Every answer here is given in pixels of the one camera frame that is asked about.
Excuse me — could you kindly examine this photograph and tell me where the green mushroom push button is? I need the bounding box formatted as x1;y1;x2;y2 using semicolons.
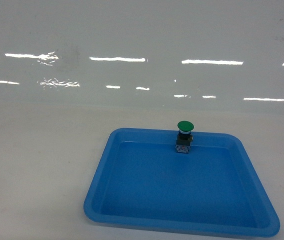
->
175;120;194;154

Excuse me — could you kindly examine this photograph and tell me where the blue plastic tray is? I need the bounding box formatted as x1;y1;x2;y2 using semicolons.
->
83;128;280;238

